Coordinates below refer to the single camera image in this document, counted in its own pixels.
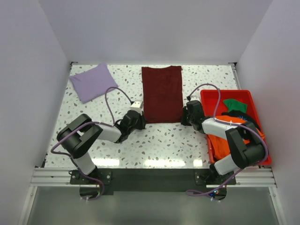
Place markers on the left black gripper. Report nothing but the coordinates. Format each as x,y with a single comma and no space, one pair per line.
143,122

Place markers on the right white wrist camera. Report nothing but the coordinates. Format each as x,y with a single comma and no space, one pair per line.
193,98

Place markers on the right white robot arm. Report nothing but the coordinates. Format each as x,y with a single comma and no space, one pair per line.
246,146

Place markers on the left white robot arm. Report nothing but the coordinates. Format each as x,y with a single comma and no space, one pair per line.
78,136

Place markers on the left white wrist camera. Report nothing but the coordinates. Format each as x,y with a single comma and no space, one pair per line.
137,106

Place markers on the red plastic bin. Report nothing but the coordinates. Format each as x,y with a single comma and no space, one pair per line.
209,100

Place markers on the orange t shirt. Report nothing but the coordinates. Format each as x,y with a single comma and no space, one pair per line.
219,146

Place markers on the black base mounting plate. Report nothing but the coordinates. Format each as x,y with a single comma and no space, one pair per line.
145,180

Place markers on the black t shirt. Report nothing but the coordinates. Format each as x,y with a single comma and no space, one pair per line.
241,115

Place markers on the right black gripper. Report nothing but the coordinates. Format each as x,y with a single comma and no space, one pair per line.
183,122

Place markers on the maroon t shirt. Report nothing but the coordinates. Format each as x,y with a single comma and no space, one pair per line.
162,94

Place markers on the green t shirt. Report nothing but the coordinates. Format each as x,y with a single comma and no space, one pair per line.
235,105

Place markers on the folded lilac t shirt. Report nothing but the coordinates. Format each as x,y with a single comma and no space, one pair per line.
92,83

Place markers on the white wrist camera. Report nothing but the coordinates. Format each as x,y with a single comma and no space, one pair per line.
193,98
137,106

